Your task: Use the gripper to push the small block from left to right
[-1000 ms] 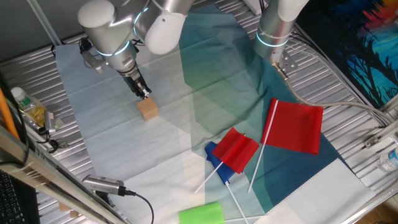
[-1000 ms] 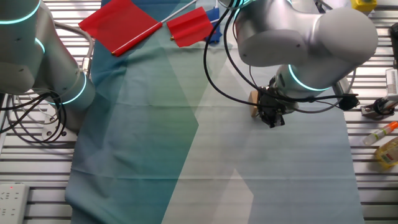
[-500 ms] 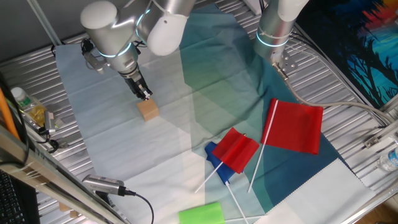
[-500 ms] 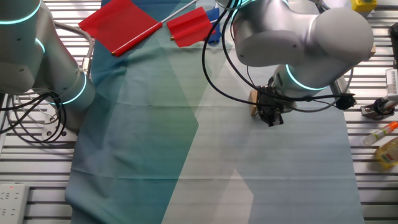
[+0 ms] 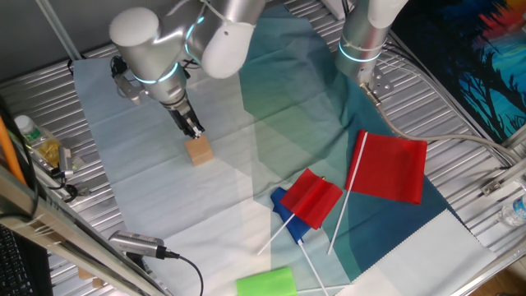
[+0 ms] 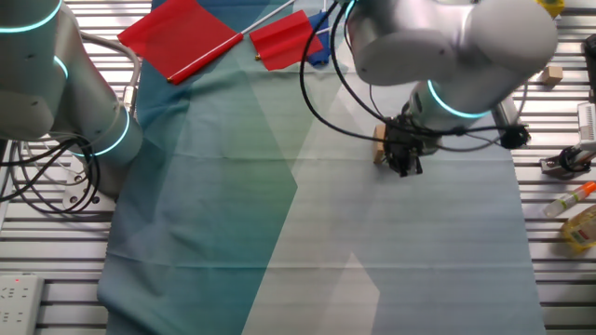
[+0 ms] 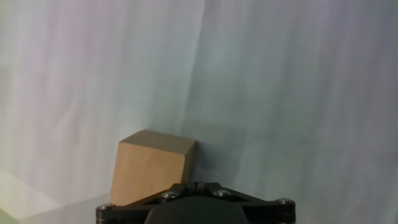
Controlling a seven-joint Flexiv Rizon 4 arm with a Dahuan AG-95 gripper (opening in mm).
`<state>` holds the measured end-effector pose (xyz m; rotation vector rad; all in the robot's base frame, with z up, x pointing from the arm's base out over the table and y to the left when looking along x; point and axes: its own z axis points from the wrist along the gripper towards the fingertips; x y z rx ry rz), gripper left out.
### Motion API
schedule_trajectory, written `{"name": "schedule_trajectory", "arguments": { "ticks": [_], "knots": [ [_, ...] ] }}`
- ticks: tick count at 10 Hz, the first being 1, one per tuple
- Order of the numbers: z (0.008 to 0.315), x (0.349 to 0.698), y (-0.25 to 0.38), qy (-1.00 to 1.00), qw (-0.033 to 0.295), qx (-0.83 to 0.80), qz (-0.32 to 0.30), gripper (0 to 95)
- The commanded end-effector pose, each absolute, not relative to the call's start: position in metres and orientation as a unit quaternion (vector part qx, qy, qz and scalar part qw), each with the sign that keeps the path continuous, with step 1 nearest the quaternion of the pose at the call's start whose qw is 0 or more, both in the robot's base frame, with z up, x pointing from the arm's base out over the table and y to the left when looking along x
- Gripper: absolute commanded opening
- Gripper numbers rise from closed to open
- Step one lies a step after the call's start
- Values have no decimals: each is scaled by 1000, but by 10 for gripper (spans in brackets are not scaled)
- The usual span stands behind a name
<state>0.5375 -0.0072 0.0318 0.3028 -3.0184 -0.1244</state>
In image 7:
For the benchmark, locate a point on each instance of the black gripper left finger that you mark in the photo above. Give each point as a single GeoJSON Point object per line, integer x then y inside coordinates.
{"type": "Point", "coordinates": [130, 213]}

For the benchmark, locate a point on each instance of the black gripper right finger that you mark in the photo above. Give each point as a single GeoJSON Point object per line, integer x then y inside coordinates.
{"type": "Point", "coordinates": [264, 211]}

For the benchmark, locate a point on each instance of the wooden block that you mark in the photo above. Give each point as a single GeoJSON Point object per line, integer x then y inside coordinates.
{"type": "Point", "coordinates": [146, 168]}

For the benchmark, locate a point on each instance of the teal and grey cloth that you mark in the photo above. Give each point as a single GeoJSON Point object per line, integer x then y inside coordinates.
{"type": "Point", "coordinates": [280, 93]}

